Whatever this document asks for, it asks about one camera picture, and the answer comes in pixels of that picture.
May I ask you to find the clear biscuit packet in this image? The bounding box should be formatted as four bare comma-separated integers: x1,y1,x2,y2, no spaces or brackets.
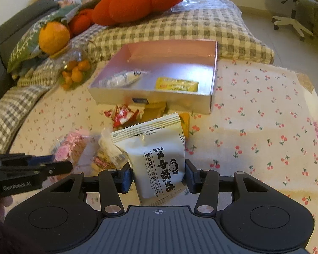
92,128,128,170

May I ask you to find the small red plush cushion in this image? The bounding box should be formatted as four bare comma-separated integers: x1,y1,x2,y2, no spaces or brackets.
68,9,96,38

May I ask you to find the white snack packet black print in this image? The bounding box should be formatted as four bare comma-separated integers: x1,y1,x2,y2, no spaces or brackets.
111,112,186,206

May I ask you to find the clear bag of small oranges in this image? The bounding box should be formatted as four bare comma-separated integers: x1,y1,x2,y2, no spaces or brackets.
59,52,93,91

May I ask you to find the silver cardboard box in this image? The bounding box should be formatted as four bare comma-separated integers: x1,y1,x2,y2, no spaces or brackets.
87,40,218,115

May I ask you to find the gold snack packet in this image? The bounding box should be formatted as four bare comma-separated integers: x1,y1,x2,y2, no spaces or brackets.
142,102,167,120

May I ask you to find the orange plush fruit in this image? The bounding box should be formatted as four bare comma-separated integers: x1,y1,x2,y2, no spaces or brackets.
39,21,70,55

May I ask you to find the white tube-shaped snack packet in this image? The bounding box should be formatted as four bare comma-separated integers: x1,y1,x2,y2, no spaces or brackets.
99,69,149,88

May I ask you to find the large red plush cushion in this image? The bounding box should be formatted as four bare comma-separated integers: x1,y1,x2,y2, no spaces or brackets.
92,0,192,27

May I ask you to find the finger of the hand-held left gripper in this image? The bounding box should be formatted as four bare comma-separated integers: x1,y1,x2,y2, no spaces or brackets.
1,155,55,165
1,161,74,178

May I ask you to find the green leaf-print pillow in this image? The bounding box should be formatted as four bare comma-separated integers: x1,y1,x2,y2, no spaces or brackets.
6,4,83,79

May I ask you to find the yellow flat snack packet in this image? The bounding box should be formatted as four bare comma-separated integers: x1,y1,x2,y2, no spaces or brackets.
155,77,199,93

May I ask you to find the grey sofa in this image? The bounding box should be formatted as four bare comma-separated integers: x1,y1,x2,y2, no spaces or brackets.
0,0,59,112

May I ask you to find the person's left forearm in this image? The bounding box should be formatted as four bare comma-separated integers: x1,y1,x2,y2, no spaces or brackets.
0,196,45,254

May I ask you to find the pink snack packet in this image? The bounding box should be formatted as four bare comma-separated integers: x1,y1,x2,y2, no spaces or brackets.
52,131,97,175

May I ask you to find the cherry-print bed sheet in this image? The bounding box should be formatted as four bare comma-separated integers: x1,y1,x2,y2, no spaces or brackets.
5,58,318,254

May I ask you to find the green checked blanket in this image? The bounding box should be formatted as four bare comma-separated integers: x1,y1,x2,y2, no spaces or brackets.
0,0,275,154

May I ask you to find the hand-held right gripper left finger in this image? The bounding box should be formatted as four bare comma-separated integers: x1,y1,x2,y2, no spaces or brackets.
50,163,133,216

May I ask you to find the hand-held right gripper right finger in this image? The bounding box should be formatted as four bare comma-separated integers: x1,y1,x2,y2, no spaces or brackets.
185,159,268,215

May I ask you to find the clear plastic bag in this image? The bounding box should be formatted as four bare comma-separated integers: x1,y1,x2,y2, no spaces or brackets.
172,0,242,14

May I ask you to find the red and white candy packet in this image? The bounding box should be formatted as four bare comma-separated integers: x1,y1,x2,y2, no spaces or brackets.
104,105,141,131

